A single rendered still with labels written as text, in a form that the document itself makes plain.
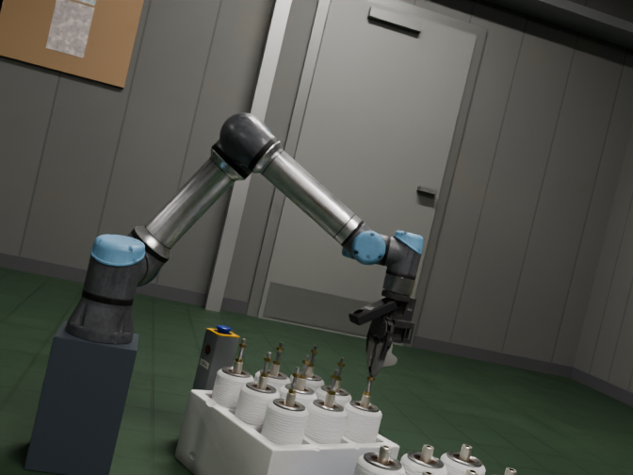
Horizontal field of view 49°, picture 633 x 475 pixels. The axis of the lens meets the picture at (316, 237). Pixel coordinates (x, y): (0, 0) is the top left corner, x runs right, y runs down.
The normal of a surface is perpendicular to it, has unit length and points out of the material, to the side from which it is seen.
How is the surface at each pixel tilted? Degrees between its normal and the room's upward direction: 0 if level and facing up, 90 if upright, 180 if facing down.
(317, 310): 90
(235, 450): 90
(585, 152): 90
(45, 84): 90
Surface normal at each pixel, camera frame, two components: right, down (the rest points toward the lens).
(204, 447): -0.77, -0.17
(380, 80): 0.23, 0.07
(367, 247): -0.04, 0.02
